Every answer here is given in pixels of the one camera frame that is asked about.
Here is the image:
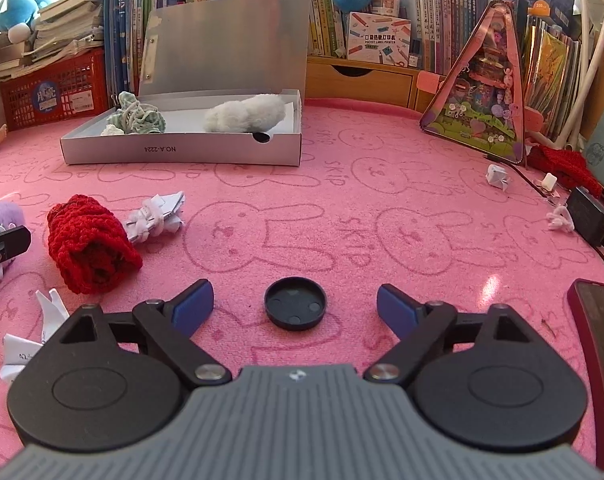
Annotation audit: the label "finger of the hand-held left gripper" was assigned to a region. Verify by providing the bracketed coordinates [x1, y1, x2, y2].
[0, 225, 33, 306]

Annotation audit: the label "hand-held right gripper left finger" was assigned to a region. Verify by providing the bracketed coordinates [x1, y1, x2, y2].
[57, 279, 233, 390]

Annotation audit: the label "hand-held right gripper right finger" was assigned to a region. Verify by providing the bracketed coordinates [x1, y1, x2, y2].
[364, 284, 540, 386]

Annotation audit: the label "purple fuzzy toy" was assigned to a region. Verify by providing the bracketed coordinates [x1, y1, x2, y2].
[0, 201, 27, 241]

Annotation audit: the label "red knitted hat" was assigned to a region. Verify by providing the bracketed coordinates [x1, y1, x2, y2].
[47, 194, 144, 295]

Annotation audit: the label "white fuzzy paper bundle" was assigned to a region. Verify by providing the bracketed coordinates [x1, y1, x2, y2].
[124, 191, 187, 246]

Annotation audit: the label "black round cap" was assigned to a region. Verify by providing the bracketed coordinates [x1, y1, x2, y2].
[264, 277, 327, 331]

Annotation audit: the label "white worksheet paper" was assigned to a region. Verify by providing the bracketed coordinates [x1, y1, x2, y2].
[0, 287, 70, 383]

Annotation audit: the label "grey cardboard file box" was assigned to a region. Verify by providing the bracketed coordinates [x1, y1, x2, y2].
[60, 0, 313, 167]

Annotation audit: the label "green striped cloth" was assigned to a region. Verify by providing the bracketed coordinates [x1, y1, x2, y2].
[104, 91, 167, 136]

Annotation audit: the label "white fluffy plush toy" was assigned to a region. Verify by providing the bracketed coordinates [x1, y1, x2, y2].
[203, 94, 287, 135]

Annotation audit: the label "pink rabbit print mat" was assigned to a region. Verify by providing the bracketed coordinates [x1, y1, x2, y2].
[0, 97, 604, 471]

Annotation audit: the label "red plastic crate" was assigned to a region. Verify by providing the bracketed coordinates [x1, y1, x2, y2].
[0, 47, 109, 132]

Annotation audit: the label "small pink white figure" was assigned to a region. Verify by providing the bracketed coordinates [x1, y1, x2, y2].
[546, 204, 575, 231]

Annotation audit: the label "phone in red case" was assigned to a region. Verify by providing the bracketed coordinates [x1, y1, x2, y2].
[566, 279, 604, 461]

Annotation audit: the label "black power adapter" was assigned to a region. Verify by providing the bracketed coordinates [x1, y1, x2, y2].
[566, 186, 604, 248]

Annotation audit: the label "pink triangular toy house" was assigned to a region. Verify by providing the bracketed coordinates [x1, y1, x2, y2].
[419, 0, 527, 166]

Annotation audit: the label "red knitted cloth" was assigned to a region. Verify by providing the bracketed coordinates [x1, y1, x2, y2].
[526, 145, 603, 198]

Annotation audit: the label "wooden drawer organizer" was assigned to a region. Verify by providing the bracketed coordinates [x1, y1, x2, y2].
[306, 55, 445, 111]

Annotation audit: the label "stack of paperback books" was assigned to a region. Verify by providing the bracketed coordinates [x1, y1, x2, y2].
[0, 0, 114, 81]

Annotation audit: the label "blue white plush toy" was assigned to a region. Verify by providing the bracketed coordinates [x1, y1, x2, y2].
[0, 0, 50, 43]

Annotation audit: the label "row of tall blue books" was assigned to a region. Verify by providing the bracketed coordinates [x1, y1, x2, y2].
[104, 0, 183, 106]

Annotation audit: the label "white printed carton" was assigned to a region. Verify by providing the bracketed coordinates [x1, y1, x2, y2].
[346, 11, 413, 68]

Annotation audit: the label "colourful picture books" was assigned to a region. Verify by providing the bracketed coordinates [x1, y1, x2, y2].
[524, 15, 582, 141]

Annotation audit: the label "row of shelved books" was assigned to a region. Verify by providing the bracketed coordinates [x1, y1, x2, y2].
[282, 0, 502, 76]

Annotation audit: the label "white pipe stand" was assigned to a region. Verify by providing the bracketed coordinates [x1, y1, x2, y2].
[572, 0, 604, 153]

